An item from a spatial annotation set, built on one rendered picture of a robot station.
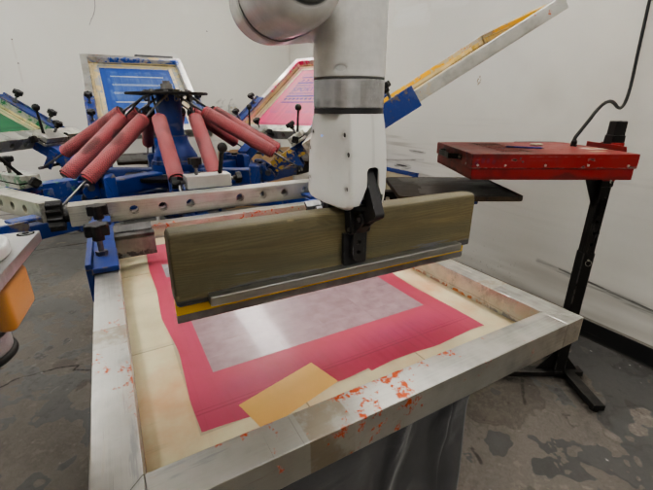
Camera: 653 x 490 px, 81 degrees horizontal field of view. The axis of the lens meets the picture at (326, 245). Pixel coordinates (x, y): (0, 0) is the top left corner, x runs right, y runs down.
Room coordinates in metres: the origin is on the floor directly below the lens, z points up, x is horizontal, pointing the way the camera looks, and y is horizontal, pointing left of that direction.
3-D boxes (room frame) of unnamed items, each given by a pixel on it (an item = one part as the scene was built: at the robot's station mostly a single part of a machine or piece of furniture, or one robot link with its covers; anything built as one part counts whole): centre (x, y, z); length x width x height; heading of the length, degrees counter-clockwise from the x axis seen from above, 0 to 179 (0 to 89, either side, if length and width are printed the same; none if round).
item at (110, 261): (0.72, 0.46, 0.98); 0.30 x 0.05 x 0.07; 29
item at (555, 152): (1.55, -0.81, 1.06); 0.61 x 0.46 x 0.12; 89
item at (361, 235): (0.41, -0.04, 1.12); 0.03 x 0.03 x 0.07; 29
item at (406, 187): (1.56, -0.06, 0.91); 1.34 x 0.40 x 0.08; 89
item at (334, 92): (0.44, -0.02, 1.27); 0.09 x 0.07 x 0.03; 29
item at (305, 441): (0.65, 0.10, 0.97); 0.79 x 0.58 x 0.04; 29
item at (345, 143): (0.44, -0.02, 1.21); 0.10 x 0.07 x 0.11; 29
